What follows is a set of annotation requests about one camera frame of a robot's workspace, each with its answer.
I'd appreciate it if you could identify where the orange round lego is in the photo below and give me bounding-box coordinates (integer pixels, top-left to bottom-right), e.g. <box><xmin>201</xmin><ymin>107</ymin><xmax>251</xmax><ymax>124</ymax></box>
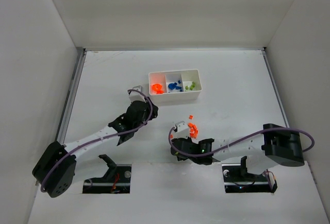
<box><xmin>152</xmin><ymin>83</ymin><xmax>163</xmax><ymax>93</ymax></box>

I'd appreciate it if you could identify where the large blue round lego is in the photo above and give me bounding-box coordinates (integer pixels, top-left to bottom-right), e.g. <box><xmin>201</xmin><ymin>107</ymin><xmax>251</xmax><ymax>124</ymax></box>
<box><xmin>168</xmin><ymin>82</ymin><xmax>182</xmax><ymax>92</ymax></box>

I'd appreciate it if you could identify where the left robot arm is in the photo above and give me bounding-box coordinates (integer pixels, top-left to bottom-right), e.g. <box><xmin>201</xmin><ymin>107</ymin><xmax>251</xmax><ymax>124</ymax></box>
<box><xmin>32</xmin><ymin>99</ymin><xmax>158</xmax><ymax>198</ymax></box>

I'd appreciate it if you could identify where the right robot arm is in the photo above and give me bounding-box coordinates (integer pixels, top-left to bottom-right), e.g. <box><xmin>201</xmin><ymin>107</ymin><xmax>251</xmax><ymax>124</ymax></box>
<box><xmin>168</xmin><ymin>122</ymin><xmax>305</xmax><ymax>175</ymax></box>

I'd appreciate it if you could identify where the white three-compartment container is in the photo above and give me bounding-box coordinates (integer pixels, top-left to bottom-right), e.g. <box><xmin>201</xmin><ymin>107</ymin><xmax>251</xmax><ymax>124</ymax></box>
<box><xmin>148</xmin><ymin>70</ymin><xmax>202</xmax><ymax>103</ymax></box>

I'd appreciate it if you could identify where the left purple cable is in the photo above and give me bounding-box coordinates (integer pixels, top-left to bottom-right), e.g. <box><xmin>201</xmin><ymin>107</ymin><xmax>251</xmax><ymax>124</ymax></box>
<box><xmin>40</xmin><ymin>89</ymin><xmax>154</xmax><ymax>193</ymax></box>

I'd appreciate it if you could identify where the purple cable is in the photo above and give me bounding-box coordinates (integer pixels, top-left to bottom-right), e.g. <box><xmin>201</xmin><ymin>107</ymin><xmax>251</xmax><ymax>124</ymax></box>
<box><xmin>40</xmin><ymin>89</ymin><xmax>154</xmax><ymax>193</ymax></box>
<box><xmin>169</xmin><ymin>127</ymin><xmax>315</xmax><ymax>158</ymax></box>

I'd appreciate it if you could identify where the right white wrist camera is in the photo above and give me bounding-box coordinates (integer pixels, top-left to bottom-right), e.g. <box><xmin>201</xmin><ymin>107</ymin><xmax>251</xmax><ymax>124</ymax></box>
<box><xmin>172</xmin><ymin>121</ymin><xmax>190</xmax><ymax>139</ymax></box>

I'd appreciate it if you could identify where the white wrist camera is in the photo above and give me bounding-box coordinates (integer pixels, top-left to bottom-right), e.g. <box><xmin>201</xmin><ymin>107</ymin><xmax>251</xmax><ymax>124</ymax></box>
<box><xmin>128</xmin><ymin>85</ymin><xmax>144</xmax><ymax>102</ymax></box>
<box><xmin>172</xmin><ymin>121</ymin><xmax>190</xmax><ymax>139</ymax></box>

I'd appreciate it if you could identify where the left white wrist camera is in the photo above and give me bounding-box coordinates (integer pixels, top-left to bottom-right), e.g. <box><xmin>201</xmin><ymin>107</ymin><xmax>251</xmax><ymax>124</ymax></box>
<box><xmin>128</xmin><ymin>85</ymin><xmax>144</xmax><ymax>102</ymax></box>

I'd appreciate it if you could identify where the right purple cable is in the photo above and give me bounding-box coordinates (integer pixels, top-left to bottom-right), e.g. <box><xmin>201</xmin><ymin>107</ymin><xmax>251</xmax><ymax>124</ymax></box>
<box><xmin>169</xmin><ymin>127</ymin><xmax>315</xmax><ymax>158</ymax></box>

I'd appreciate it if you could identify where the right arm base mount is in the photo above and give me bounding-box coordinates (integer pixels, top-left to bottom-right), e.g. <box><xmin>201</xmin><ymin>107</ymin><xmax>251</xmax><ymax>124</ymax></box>
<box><xmin>222</xmin><ymin>156</ymin><xmax>278</xmax><ymax>194</ymax></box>

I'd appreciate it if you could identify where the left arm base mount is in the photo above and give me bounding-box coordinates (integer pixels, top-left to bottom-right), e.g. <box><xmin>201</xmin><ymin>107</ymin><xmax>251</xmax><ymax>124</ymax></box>
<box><xmin>82</xmin><ymin>154</ymin><xmax>132</xmax><ymax>194</ymax></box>

